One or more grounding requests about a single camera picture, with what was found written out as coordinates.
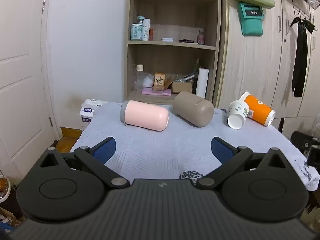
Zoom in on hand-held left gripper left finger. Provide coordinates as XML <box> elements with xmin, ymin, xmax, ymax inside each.
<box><xmin>35</xmin><ymin>137</ymin><xmax>130</xmax><ymax>189</ymax></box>

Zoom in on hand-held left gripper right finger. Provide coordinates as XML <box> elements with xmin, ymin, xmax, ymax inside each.
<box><xmin>197</xmin><ymin>137</ymin><xmax>292</xmax><ymax>190</ymax></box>

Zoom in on white floral mug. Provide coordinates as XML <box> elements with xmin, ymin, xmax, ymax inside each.
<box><xmin>227</xmin><ymin>100</ymin><xmax>250</xmax><ymax>130</ymax></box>

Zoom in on taupe insulated cup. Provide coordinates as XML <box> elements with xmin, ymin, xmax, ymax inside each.
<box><xmin>173</xmin><ymin>91</ymin><xmax>215</xmax><ymax>127</ymax></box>

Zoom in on pink insulated cup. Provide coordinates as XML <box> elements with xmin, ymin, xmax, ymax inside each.
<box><xmin>120</xmin><ymin>100</ymin><xmax>170</xmax><ymax>131</ymax></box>

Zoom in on orange paper cup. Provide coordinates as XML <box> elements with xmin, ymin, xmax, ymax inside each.
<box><xmin>239</xmin><ymin>92</ymin><xmax>276</xmax><ymax>127</ymax></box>

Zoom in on tissue pack blue label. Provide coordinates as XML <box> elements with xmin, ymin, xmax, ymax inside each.
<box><xmin>79</xmin><ymin>106</ymin><xmax>97</xmax><ymax>124</ymax></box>

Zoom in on black white patterned cloth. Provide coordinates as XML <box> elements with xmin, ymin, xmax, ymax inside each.
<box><xmin>179</xmin><ymin>170</ymin><xmax>204</xmax><ymax>180</ymax></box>

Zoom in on white tissue pack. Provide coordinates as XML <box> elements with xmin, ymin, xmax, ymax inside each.
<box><xmin>81</xmin><ymin>99</ymin><xmax>110</xmax><ymax>108</ymax></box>

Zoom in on paper towel roll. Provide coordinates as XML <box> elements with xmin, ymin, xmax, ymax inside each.
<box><xmin>196</xmin><ymin>67</ymin><xmax>209</xmax><ymax>99</ymax></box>

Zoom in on open cardboard box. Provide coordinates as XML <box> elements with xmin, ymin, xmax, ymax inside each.
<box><xmin>165</xmin><ymin>76</ymin><xmax>193</xmax><ymax>94</ymax></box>

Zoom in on clear plastic bottle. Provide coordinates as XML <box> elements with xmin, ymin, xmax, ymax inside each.
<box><xmin>132</xmin><ymin>64</ymin><xmax>138</xmax><ymax>92</ymax></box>

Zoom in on pink flat box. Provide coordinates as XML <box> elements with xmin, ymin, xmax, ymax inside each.
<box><xmin>142</xmin><ymin>87</ymin><xmax>172</xmax><ymax>96</ymax></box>

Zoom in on white bowl-shaped item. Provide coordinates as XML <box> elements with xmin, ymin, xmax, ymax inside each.
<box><xmin>144</xmin><ymin>74</ymin><xmax>155</xmax><ymax>88</ymax></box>

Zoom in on clear bottle cream cap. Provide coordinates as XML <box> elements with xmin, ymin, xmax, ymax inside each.
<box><xmin>136</xmin><ymin>64</ymin><xmax>145</xmax><ymax>92</ymax></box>

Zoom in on black chair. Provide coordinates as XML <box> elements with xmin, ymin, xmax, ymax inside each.
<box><xmin>290</xmin><ymin>130</ymin><xmax>320</xmax><ymax>167</ymax></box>

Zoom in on floral printed box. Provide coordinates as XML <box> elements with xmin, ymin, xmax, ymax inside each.
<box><xmin>154</xmin><ymin>73</ymin><xmax>165</xmax><ymax>87</ymax></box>

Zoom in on white printed plastic bag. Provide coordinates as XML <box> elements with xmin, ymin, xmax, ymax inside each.
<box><xmin>292</xmin><ymin>155</ymin><xmax>320</xmax><ymax>192</ymax></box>

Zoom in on light wooden wardrobe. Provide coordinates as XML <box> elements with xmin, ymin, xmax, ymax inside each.
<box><xmin>215</xmin><ymin>0</ymin><xmax>320</xmax><ymax>119</ymax></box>

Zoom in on white door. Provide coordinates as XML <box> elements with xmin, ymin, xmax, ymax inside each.
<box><xmin>0</xmin><ymin>0</ymin><xmax>62</xmax><ymax>180</ymax></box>

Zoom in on orange item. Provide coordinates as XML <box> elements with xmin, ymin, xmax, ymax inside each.
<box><xmin>0</xmin><ymin>175</ymin><xmax>12</xmax><ymax>202</ymax></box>

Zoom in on white teal lotion bottle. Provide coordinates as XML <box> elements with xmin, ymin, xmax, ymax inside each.
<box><xmin>130</xmin><ymin>24</ymin><xmax>143</xmax><ymax>41</ymax></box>

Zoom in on black ribbon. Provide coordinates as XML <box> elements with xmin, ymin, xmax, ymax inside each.
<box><xmin>290</xmin><ymin>17</ymin><xmax>315</xmax><ymax>98</ymax></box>

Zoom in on white tube bottle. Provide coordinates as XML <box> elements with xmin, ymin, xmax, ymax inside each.
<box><xmin>142</xmin><ymin>19</ymin><xmax>151</xmax><ymax>41</ymax></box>

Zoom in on teal hanging bag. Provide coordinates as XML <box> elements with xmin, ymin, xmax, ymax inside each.
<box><xmin>237</xmin><ymin>2</ymin><xmax>265</xmax><ymax>37</ymax></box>

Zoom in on wooden shelf unit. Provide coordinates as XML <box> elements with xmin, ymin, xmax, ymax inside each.
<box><xmin>124</xmin><ymin>0</ymin><xmax>223</xmax><ymax>104</ymax></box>

